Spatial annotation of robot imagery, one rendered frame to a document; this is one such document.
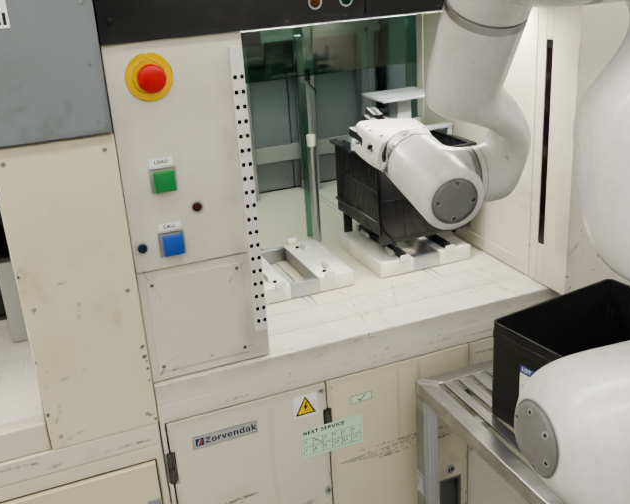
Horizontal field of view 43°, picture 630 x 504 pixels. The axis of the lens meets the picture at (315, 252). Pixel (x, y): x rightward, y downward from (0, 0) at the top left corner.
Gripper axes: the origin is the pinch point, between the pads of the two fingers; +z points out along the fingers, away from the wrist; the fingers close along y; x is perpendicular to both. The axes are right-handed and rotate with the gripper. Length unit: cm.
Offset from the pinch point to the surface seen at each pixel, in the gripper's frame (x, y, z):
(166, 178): -5.5, -33.0, -4.6
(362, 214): -28.8, 8.3, 25.4
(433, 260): -37.7, 22.3, 19.2
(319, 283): -38.3, -3.1, 15.9
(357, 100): -26, 28, 91
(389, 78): -19, 36, 90
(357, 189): -24.7, 8.1, 28.9
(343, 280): -38.5, 2.0, 16.4
